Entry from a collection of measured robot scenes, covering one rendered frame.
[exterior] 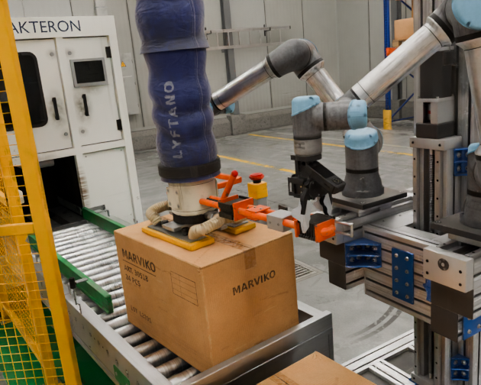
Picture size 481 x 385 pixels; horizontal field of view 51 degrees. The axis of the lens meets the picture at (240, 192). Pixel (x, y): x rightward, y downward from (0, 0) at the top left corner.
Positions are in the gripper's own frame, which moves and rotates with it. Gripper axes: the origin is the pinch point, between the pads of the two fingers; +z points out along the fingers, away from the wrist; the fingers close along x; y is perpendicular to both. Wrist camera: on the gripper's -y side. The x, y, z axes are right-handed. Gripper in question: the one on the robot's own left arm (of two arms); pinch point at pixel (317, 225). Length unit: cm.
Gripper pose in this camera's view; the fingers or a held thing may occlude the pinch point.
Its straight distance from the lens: 139.8
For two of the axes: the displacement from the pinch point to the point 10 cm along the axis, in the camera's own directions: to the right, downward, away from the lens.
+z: 0.9, 9.7, 2.4
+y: -6.4, -1.3, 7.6
